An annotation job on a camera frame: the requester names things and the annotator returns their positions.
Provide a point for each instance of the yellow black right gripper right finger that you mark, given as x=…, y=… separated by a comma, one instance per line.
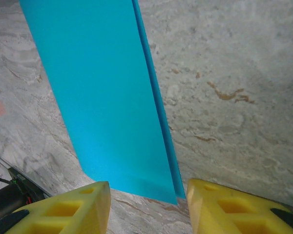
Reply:
x=234, y=212

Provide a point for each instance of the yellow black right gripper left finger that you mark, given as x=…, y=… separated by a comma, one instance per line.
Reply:
x=63, y=214

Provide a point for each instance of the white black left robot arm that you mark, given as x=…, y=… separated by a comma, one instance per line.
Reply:
x=5, y=198

